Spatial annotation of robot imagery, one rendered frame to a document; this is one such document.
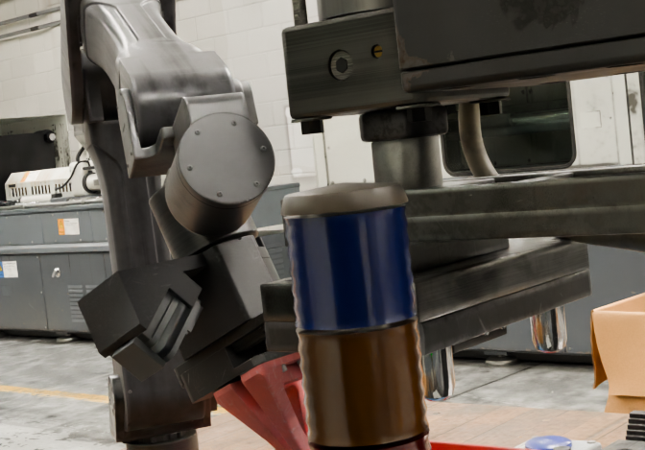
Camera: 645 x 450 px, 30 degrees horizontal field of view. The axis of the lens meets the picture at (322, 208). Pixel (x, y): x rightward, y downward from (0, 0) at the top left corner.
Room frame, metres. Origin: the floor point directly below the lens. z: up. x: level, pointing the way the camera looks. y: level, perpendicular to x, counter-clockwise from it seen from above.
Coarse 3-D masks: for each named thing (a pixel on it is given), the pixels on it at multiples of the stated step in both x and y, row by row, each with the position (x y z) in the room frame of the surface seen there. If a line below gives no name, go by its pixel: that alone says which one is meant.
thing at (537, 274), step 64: (384, 128) 0.64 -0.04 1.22; (448, 192) 0.59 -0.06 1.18; (512, 192) 0.57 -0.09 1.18; (576, 192) 0.55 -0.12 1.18; (640, 192) 0.53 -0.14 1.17; (448, 256) 0.63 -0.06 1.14; (512, 256) 0.64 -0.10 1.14; (576, 256) 0.69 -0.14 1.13; (448, 320) 0.59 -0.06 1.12; (512, 320) 0.63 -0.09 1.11; (448, 384) 0.59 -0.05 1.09
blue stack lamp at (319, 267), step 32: (288, 224) 0.36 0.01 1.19; (320, 224) 0.35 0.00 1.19; (352, 224) 0.35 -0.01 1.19; (384, 224) 0.35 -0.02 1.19; (288, 256) 0.37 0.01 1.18; (320, 256) 0.35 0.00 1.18; (352, 256) 0.35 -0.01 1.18; (384, 256) 0.35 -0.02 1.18; (320, 288) 0.35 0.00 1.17; (352, 288) 0.35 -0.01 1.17; (384, 288) 0.35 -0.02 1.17; (320, 320) 0.35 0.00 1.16; (352, 320) 0.35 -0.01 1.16; (384, 320) 0.35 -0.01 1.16
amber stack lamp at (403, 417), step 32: (416, 320) 0.36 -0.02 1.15; (320, 352) 0.35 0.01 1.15; (352, 352) 0.35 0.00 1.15; (384, 352) 0.35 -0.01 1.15; (416, 352) 0.36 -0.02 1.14; (320, 384) 0.36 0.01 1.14; (352, 384) 0.35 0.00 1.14; (384, 384) 0.35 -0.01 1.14; (416, 384) 0.36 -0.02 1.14; (320, 416) 0.36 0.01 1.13; (352, 416) 0.35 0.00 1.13; (384, 416) 0.35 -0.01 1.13; (416, 416) 0.36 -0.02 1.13
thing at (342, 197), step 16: (304, 192) 0.36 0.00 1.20; (320, 192) 0.36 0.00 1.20; (336, 192) 0.35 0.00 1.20; (352, 192) 0.35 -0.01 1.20; (368, 192) 0.35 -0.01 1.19; (384, 192) 0.35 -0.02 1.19; (400, 192) 0.36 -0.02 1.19; (288, 208) 0.36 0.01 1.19; (304, 208) 0.35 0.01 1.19; (320, 208) 0.35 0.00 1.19; (336, 208) 0.35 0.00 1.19; (352, 208) 0.35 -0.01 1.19; (368, 208) 0.35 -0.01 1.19
